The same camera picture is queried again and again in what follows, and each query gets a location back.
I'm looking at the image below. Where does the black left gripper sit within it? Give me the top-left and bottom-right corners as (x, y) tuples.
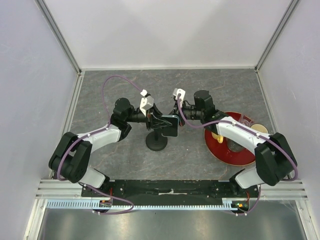
(125, 102), (172, 130)

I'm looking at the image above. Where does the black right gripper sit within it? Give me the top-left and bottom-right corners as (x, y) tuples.
(167, 100), (204, 127)

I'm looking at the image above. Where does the black smartphone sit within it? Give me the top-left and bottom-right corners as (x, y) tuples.
(160, 115), (180, 138)

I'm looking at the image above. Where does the black phone stand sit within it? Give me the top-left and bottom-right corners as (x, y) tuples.
(145, 128), (168, 152)

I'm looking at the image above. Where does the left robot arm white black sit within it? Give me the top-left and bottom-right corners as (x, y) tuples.
(48, 96), (180, 197)

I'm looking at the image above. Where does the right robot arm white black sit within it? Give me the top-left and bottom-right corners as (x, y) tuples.
(173, 88), (298, 197)

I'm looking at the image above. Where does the round red tray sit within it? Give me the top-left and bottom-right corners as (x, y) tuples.
(204, 111), (261, 167)

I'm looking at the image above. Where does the dark green cup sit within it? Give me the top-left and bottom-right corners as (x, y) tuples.
(226, 138), (245, 153)

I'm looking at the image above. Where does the clear plastic wrapper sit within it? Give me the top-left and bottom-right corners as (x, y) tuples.
(238, 114), (255, 127)

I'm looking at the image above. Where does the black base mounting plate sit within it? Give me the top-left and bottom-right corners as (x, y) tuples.
(81, 178), (261, 206)

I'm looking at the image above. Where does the cream mug right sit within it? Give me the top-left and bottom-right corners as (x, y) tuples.
(250, 123), (269, 135)

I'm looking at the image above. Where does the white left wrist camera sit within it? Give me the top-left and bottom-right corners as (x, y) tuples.
(139, 89), (154, 117)

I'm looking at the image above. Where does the yellow mug with handle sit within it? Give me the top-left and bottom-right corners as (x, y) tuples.
(211, 132), (224, 144)

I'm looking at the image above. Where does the light blue cable duct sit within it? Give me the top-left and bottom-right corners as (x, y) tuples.
(46, 199), (245, 211)

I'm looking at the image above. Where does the aluminium frame rail front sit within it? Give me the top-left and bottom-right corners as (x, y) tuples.
(36, 179), (308, 201)

